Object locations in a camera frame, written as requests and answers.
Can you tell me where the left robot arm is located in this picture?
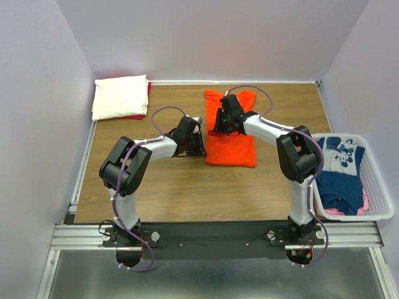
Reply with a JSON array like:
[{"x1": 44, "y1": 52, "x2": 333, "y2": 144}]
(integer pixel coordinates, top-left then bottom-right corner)
[{"x1": 99, "y1": 115, "x2": 206, "y2": 246}]

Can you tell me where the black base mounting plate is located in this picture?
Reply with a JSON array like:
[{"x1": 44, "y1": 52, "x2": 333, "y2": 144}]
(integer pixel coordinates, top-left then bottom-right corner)
[{"x1": 98, "y1": 220, "x2": 325, "y2": 270}]

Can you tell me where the folded white t shirt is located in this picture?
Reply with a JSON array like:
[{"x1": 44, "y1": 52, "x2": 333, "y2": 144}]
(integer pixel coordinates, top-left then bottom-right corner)
[{"x1": 92, "y1": 75, "x2": 148, "y2": 121}]

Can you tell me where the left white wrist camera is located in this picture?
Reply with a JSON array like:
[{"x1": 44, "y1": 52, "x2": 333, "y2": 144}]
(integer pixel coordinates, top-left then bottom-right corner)
[{"x1": 193, "y1": 116, "x2": 202, "y2": 134}]

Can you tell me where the folded red t shirt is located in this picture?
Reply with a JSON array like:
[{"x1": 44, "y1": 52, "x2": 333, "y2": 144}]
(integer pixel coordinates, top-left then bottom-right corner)
[{"x1": 123, "y1": 80, "x2": 151, "y2": 120}]

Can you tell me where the orange t shirt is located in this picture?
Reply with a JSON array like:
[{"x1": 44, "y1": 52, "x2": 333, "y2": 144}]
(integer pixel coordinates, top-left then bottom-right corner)
[{"x1": 204, "y1": 90, "x2": 256, "y2": 168}]

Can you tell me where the pink t shirt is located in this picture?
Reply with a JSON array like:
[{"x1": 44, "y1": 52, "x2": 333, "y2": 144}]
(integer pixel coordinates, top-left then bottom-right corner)
[{"x1": 324, "y1": 190, "x2": 369, "y2": 216}]

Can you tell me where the navy patterned t shirt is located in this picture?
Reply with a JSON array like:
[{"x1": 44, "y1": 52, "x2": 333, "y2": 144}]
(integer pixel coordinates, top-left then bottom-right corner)
[{"x1": 316, "y1": 136, "x2": 365, "y2": 216}]

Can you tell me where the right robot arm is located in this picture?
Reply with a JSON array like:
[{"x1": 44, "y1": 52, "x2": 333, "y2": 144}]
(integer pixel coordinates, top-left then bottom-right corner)
[{"x1": 213, "y1": 94, "x2": 324, "y2": 244}]

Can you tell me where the white plastic basket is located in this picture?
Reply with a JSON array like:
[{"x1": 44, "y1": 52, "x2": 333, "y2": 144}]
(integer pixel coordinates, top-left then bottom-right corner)
[{"x1": 312, "y1": 133, "x2": 394, "y2": 222}]

